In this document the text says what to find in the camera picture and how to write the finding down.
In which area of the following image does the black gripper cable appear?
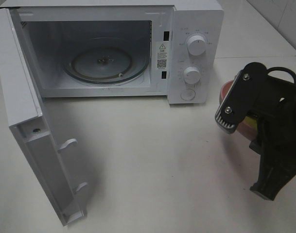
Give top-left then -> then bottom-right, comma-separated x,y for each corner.
266,67 -> 296,85

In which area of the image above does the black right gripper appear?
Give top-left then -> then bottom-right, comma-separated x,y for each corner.
247,76 -> 296,201

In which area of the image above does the round white door button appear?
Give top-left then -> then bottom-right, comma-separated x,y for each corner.
180,89 -> 196,101

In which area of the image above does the white timer knob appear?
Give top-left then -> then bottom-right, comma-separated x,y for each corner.
183,67 -> 201,84

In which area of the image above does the upper white power knob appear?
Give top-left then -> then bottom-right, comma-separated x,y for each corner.
186,34 -> 207,56

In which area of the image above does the white warning label sticker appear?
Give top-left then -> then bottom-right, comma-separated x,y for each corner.
155,41 -> 171,70

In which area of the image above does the pink round plate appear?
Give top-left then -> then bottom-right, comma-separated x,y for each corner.
219,80 -> 258,141

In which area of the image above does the glass microwave turntable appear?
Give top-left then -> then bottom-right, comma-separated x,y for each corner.
63,37 -> 151,85

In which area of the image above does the white microwave oven body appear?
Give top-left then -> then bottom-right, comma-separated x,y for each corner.
0,0 -> 224,104

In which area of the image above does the white microwave door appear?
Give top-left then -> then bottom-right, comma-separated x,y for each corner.
0,8 -> 85,225

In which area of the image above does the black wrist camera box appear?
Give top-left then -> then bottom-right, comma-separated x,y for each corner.
215,62 -> 267,134

